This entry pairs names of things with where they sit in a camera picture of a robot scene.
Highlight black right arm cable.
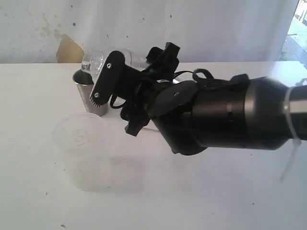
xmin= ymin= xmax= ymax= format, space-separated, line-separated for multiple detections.
xmin=109 ymin=68 xmax=250 ymax=108

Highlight stainless steel cup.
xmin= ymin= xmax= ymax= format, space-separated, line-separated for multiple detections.
xmin=72 ymin=69 xmax=108 ymax=117

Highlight white rectangular tray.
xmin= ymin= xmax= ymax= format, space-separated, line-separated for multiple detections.
xmin=143 ymin=78 xmax=182 ymax=132

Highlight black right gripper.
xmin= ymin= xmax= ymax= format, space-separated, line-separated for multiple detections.
xmin=119 ymin=42 xmax=199 ymax=137

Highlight translucent plastic container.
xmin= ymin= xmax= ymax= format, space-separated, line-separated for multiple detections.
xmin=52 ymin=113 xmax=112 ymax=192

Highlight clear plastic shaker cup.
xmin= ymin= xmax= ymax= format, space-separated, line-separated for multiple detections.
xmin=81 ymin=47 xmax=149 ymax=77

